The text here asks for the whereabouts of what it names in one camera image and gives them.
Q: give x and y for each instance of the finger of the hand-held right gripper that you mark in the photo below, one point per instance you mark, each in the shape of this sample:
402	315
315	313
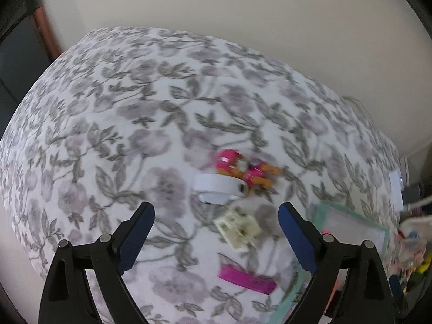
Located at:
396	287

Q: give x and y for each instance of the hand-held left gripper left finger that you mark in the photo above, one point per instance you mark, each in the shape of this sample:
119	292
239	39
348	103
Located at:
135	239

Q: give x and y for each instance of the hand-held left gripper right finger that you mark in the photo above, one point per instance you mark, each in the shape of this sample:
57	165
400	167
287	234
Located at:
300	239

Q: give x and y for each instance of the orange plastic toy piece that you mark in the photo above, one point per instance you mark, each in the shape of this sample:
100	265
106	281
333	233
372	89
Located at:
334	290

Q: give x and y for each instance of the cream square plastic block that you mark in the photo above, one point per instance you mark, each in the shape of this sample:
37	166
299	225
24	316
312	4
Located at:
238	227

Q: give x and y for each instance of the magenta plastic comb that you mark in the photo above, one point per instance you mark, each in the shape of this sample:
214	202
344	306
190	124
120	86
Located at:
246	278

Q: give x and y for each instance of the pink toy puppy figure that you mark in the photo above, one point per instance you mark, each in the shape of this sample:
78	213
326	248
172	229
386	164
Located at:
236	167

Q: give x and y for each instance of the white tape roll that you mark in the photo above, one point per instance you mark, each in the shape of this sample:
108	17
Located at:
219	185

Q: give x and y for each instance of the colourful clutter pile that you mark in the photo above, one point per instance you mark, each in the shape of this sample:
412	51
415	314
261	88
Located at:
413	253

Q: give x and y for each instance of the floral grey white blanket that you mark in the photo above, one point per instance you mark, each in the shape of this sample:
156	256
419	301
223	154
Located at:
135	125

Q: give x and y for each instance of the dark wardrobe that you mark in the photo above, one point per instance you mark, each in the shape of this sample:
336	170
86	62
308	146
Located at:
13	67

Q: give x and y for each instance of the brown wooden frame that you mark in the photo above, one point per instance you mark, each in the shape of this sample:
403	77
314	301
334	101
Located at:
45	30

